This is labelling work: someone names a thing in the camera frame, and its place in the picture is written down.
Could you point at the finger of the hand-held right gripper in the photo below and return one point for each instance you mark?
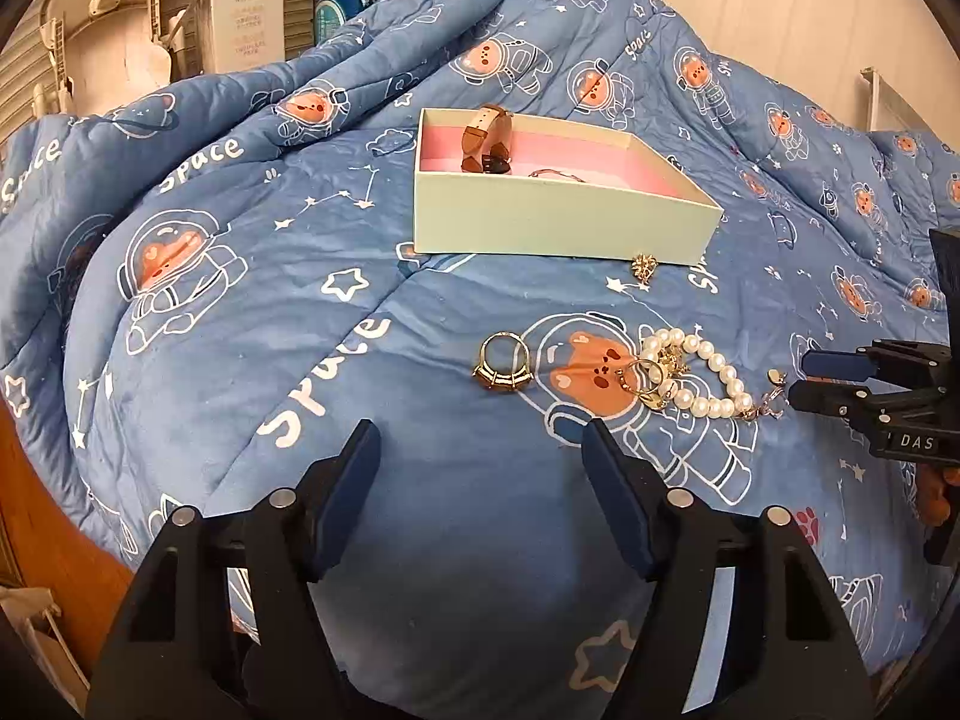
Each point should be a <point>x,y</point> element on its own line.
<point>825,396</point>
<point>832,364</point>

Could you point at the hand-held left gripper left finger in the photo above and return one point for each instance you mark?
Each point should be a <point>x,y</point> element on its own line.
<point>349,495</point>

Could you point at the person's right hand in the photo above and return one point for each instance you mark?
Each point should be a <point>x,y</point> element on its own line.
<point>946,491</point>

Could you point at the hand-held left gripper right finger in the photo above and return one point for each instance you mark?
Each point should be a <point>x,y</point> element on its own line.
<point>615,495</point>

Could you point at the white bag on floor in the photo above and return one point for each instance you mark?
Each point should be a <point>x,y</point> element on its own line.
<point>30,630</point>

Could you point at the pale green pink-lined box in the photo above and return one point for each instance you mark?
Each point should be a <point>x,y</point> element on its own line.
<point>555,217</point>

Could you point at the white baby high chair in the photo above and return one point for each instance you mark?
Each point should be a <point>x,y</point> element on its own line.
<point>112,52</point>

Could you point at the blue tissue pack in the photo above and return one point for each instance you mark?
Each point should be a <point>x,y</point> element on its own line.
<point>345,7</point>

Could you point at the tall white carton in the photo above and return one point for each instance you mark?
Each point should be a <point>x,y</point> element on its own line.
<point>244,15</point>

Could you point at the blue astronaut bear blanket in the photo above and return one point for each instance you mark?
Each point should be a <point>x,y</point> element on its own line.
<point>247,315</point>

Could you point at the small gold brooch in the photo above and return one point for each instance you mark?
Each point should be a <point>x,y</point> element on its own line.
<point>643,268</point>

